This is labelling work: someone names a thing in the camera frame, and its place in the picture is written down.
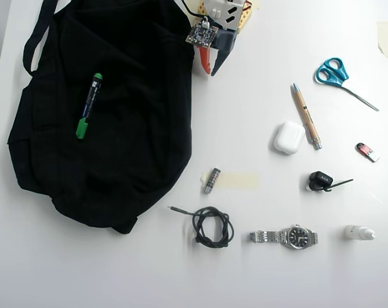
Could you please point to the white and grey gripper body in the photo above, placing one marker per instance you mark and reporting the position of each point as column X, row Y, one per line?
column 225, row 45

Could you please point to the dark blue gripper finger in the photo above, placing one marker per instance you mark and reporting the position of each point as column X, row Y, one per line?
column 220, row 62

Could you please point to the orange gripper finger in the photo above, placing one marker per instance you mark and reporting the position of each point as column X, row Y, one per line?
column 205, row 59

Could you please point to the green whiteboard marker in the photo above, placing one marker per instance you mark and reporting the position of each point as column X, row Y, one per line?
column 90, row 102

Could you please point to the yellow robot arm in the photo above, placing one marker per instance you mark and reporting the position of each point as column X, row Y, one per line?
column 247, row 16

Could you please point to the black fabric bag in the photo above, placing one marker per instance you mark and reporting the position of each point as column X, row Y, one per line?
column 123, row 128

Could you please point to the white earbuds case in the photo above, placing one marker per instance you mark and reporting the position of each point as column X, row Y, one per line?
column 287, row 137

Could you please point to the wooden ballpoint pen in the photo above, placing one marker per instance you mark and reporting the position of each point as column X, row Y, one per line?
column 306, row 115

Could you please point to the small dark battery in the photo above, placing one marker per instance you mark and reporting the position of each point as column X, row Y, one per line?
column 212, row 180

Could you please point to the long beige masking tape strip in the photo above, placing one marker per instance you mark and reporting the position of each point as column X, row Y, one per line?
column 241, row 180

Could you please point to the black bluetooth headset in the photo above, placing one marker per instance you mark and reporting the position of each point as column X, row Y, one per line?
column 322, row 181

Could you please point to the large beige tape piece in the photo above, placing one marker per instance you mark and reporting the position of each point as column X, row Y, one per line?
column 386, row 38

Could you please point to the red and black USB stick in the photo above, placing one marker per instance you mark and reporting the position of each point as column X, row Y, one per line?
column 367, row 152

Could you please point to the silver metal wristwatch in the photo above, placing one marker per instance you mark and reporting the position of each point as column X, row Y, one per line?
column 293, row 237

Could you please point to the small white dropper bottle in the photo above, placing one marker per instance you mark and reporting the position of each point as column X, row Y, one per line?
column 358, row 232

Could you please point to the bare camera circuit board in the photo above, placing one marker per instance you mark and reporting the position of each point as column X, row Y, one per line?
column 201, row 33

